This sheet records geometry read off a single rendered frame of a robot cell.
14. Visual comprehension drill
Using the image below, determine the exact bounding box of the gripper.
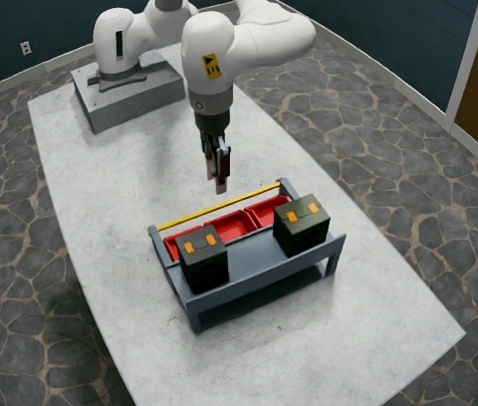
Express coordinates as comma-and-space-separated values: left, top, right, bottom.
194, 108, 231, 195

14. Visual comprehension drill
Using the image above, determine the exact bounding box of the yellow rail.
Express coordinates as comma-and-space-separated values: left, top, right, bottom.
156, 182, 280, 232

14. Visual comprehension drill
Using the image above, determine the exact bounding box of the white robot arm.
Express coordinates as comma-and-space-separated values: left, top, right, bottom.
87, 0, 316, 115

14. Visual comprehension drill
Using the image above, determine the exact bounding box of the red open bin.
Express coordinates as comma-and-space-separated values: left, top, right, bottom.
203, 209, 258, 243
244, 194, 290, 229
163, 225, 203, 262

